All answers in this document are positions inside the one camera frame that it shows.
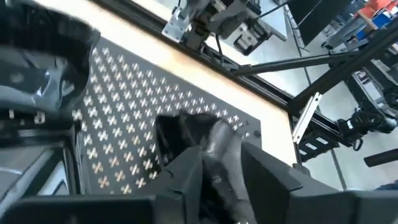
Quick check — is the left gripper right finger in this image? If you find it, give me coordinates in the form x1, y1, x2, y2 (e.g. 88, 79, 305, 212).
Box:
241, 142, 398, 224

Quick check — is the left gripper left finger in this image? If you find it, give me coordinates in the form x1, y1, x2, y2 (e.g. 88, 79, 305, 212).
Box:
0, 146, 205, 224

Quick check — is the black leaf-shaped plate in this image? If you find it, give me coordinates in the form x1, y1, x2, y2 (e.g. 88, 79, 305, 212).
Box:
154, 110, 259, 224

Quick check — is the black wavy square plate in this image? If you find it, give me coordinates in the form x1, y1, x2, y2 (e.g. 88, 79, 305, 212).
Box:
0, 0, 102, 108

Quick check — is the black perforated metal shelf riser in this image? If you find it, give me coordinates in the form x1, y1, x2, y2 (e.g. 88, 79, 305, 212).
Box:
67, 36, 262, 195

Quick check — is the black cylindrical device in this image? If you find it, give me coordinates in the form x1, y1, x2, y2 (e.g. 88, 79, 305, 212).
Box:
337, 107, 398, 152

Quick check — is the silver metal bracket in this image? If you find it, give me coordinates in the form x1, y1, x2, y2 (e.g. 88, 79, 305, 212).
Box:
161, 4, 195, 44
291, 91, 323, 144

